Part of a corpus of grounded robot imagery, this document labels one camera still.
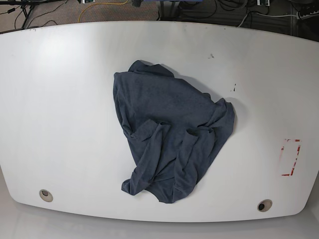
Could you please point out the dark blue T-shirt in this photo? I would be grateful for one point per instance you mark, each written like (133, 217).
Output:
(174, 131)

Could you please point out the red tape rectangle marking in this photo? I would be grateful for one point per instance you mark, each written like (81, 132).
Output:
(288, 156)

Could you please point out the right table cable grommet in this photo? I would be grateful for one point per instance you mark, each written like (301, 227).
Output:
(264, 205)

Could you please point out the table cable grommet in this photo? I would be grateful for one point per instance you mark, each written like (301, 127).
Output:
(264, 205)
(45, 195)

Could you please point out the left table cable grommet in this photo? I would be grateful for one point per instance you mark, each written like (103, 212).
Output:
(45, 195)

